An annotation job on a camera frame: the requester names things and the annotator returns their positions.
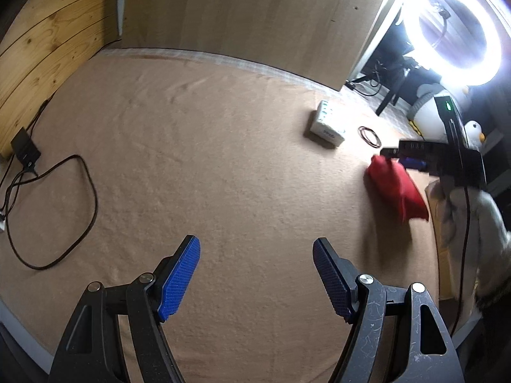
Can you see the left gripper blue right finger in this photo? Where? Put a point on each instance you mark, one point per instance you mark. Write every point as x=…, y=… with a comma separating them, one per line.
x=338, y=276

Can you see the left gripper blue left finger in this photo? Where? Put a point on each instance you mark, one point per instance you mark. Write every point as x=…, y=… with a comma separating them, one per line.
x=174, y=276

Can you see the red cloth pouch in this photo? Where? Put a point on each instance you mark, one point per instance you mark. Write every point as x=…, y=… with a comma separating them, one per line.
x=397, y=189

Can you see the brown rubber band loop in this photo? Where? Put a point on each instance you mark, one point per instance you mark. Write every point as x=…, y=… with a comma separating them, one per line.
x=369, y=136

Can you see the white dotted tissue pack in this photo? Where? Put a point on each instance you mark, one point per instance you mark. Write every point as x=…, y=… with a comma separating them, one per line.
x=327, y=124

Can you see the right gloved hand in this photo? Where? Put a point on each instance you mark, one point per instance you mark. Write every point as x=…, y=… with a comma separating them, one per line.
x=478, y=244

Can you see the small penguin plush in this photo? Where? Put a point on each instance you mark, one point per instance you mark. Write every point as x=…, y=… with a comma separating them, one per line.
x=474, y=134

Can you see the cardboard box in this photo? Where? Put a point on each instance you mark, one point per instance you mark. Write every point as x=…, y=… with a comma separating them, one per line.
x=434, y=195

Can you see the large penguin plush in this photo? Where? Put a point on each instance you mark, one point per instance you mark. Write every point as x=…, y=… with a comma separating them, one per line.
x=423, y=114

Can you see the black tripod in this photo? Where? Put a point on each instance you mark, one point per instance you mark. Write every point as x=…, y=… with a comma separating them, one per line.
x=393, y=94

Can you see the black power strip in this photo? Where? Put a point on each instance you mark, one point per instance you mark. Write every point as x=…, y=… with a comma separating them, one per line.
x=351, y=85

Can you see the black charger adapter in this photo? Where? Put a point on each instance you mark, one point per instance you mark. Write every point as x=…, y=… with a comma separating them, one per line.
x=24, y=149

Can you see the wooden board panel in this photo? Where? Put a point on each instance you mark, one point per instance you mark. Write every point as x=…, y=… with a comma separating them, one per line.
x=320, y=40

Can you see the pine wood headboard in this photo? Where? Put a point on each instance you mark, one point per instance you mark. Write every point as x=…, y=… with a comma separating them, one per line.
x=47, y=42

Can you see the ring light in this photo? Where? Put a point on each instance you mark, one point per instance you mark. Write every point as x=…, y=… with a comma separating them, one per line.
x=457, y=39

